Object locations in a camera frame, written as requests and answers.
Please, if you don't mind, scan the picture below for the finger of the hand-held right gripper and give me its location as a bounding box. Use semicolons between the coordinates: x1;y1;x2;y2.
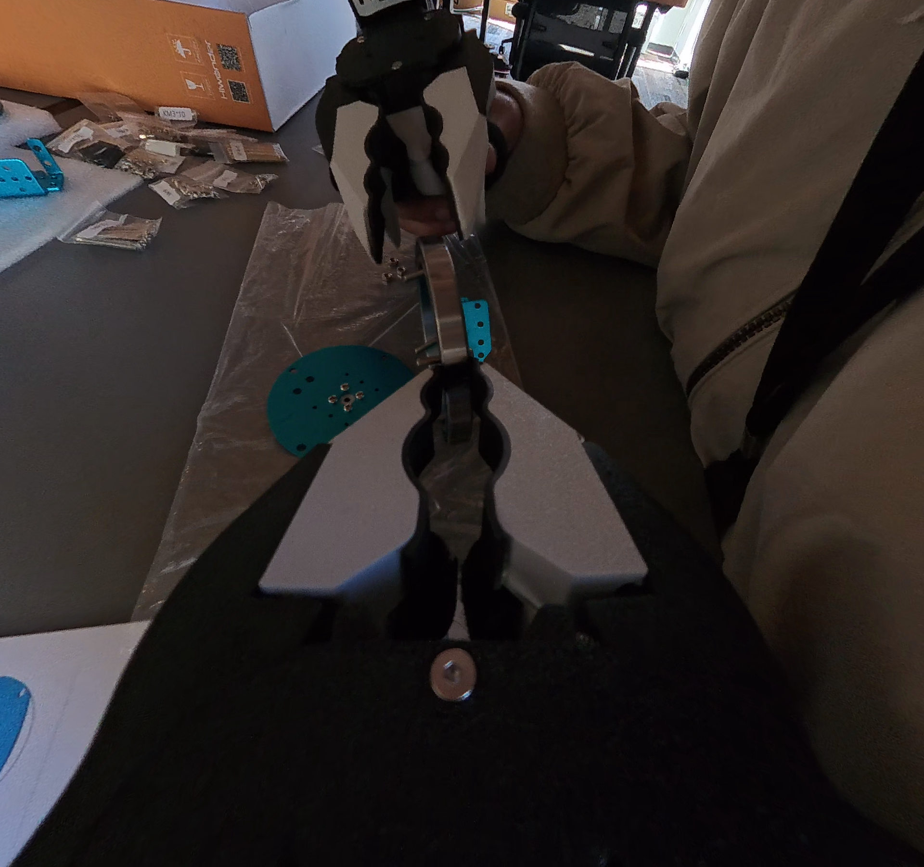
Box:
329;102;399;265
423;66;488;238

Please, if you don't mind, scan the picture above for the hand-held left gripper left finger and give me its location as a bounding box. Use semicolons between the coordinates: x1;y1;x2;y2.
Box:
257;369;453;643

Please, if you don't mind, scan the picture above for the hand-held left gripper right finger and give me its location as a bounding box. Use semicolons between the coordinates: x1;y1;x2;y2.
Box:
464;362;648;643

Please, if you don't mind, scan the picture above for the blue round base plate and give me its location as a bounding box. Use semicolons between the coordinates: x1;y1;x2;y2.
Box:
267;345;421;459

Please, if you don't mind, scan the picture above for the silver bearing ring blue base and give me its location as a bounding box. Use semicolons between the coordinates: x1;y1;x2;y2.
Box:
416;234;472;444

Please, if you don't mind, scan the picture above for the blue disc with square bracket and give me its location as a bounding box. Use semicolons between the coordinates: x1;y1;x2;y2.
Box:
461;297;493;364

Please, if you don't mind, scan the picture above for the person's right forearm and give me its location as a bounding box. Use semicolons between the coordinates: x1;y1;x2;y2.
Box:
498;61;695;269

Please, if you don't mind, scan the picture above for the grey desk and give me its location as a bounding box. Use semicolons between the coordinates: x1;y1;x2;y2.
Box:
0;84;723;637

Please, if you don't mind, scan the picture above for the person's right hand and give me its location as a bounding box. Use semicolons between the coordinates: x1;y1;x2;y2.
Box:
397;84;524;238

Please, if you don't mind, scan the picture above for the black office chair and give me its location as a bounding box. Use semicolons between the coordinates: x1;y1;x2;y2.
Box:
514;0;659;80

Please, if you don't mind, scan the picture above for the pile of small screw bags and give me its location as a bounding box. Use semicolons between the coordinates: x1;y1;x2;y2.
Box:
47;91;291;252

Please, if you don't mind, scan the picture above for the clear plastic bag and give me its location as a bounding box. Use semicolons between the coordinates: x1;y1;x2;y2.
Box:
133;201;526;624

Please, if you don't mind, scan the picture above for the orange and white cardboard box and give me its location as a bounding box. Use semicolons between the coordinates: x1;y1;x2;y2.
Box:
0;0;362;134

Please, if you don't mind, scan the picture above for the white foam sheet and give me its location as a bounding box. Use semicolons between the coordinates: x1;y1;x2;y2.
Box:
0;98;145;274

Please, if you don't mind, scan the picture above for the white instruction manual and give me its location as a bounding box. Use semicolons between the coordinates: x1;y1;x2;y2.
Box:
0;618;153;862

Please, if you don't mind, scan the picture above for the wide blue perforated bracket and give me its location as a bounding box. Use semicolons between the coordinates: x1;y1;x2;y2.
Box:
0;138;66;205

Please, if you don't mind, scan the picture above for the black shoulder strap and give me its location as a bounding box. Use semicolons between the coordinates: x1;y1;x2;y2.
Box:
711;66;924;522

